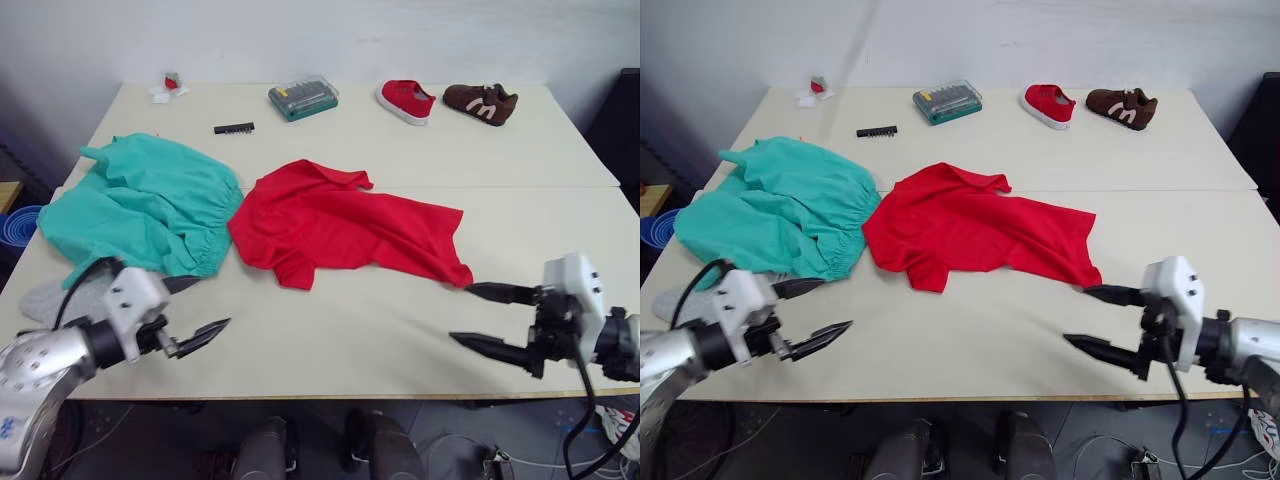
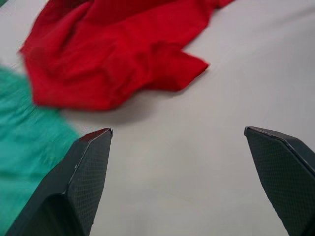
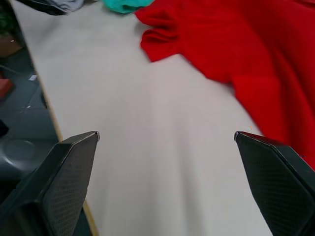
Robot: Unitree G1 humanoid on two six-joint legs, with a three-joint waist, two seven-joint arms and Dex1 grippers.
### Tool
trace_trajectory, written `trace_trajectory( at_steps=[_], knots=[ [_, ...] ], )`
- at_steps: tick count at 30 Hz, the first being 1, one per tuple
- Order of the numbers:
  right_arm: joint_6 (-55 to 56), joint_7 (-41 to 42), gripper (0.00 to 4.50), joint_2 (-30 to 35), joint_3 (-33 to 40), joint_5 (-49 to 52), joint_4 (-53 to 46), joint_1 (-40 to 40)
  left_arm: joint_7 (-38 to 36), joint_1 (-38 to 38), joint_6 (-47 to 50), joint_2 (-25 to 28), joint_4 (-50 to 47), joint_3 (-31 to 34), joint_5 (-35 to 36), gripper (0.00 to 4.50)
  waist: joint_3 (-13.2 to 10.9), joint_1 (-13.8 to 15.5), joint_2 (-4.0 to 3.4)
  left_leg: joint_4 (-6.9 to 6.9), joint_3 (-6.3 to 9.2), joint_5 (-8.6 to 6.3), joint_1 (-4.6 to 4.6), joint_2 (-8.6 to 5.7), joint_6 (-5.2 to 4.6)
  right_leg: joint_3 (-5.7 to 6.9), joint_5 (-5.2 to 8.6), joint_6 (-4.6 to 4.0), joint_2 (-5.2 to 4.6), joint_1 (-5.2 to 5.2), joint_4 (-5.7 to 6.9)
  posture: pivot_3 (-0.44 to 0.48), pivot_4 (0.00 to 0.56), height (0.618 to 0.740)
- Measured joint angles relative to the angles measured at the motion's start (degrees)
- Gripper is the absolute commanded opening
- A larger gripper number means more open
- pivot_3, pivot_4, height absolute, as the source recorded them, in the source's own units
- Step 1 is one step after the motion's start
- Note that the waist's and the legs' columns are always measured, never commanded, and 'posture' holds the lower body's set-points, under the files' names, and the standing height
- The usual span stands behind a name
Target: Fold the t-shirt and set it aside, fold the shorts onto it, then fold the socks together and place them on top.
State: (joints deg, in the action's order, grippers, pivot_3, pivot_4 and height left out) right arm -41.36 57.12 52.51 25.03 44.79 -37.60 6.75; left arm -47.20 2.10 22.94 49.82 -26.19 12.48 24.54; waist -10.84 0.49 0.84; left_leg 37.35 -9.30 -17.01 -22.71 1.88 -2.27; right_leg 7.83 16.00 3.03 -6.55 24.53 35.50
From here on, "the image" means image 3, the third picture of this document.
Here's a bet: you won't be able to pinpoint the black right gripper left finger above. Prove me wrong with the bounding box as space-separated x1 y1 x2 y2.
0 131 100 236

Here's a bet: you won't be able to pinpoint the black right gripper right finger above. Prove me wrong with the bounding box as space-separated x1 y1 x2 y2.
233 131 315 236

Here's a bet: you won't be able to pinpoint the red t-shirt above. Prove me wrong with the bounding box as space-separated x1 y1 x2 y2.
134 0 315 170

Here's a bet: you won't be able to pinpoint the green shorts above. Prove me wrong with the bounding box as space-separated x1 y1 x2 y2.
101 0 155 14

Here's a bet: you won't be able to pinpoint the grey rounded plastic base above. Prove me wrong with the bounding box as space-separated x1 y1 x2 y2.
0 139 37 182

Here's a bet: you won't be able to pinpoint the red box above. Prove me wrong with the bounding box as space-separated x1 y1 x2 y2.
0 78 13 98

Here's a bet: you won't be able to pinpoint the brown cardboard box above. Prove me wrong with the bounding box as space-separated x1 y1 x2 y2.
0 34 24 59

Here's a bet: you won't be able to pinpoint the green plant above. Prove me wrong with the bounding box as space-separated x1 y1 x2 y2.
0 9 18 37

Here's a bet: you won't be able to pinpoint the grey sock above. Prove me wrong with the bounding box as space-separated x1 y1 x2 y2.
24 0 86 16

